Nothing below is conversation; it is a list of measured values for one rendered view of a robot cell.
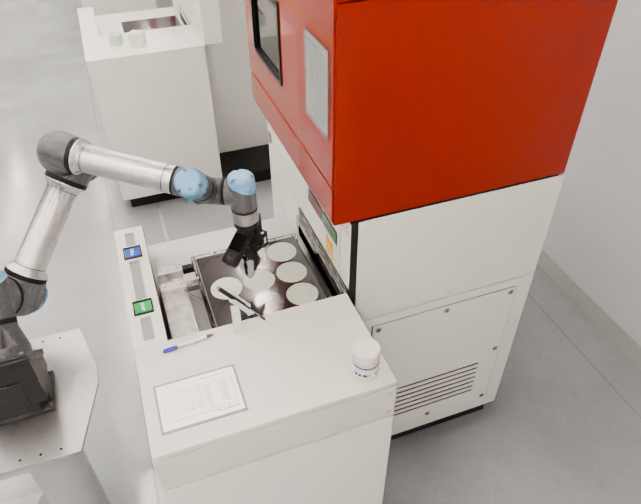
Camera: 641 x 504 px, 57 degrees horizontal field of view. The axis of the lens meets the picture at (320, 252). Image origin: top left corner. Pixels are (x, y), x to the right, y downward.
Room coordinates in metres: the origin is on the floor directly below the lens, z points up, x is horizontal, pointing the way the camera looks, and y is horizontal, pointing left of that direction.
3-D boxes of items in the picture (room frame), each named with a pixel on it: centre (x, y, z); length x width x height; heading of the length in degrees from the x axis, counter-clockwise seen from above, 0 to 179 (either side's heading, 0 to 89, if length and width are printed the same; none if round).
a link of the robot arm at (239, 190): (1.34, 0.22, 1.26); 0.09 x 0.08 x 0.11; 85
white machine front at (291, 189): (1.64, 0.05, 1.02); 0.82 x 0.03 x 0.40; 20
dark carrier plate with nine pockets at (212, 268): (1.38, 0.19, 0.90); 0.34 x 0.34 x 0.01; 20
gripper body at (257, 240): (1.35, 0.21, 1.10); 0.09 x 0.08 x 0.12; 152
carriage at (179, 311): (1.27, 0.44, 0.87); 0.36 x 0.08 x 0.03; 20
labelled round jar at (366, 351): (0.96, -0.11, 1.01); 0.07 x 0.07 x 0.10
